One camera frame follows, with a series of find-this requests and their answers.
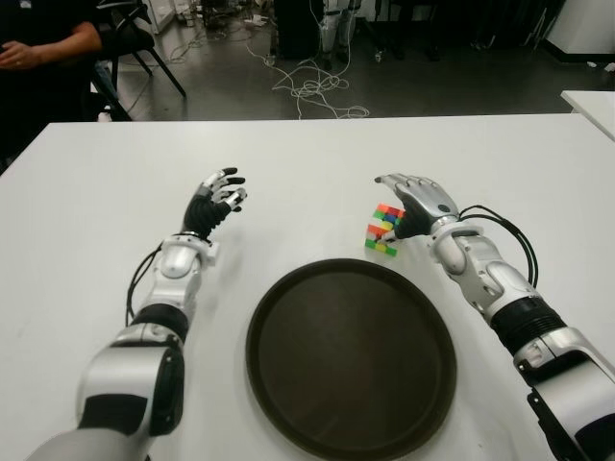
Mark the black chair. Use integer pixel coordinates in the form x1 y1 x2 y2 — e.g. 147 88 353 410
90 0 187 121

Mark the white side table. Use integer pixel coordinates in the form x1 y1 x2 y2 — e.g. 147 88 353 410
560 89 615 143

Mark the colourful Rubik's cube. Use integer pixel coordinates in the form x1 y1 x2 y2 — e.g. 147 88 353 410
363 201 408 258

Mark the black wheeled stand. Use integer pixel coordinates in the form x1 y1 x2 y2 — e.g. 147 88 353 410
362 0 448 62

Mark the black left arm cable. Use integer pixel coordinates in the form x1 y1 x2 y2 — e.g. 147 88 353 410
125 242 164 326

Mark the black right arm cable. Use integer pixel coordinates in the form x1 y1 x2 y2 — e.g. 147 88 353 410
458 205 542 289

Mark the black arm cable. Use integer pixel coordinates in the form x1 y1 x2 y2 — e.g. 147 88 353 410
125 242 164 326
458 205 542 289

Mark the seated person black shirt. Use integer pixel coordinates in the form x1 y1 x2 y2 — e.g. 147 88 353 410
0 0 121 164

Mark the tangled white floor cable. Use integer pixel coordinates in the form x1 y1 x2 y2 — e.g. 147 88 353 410
244 37 371 120

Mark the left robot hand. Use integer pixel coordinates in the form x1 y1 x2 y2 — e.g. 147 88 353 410
181 166 249 241

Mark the dark brown round plate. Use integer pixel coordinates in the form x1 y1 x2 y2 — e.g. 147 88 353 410
244 257 457 461

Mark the black cabinet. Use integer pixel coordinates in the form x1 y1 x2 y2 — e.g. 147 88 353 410
272 0 324 61

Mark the glass display cabinet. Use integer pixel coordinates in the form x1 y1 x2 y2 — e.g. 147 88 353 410
143 0 203 35

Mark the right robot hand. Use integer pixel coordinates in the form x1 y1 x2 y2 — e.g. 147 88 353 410
373 172 461 242

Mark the white pillar black base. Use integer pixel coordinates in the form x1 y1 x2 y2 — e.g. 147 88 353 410
545 0 615 62

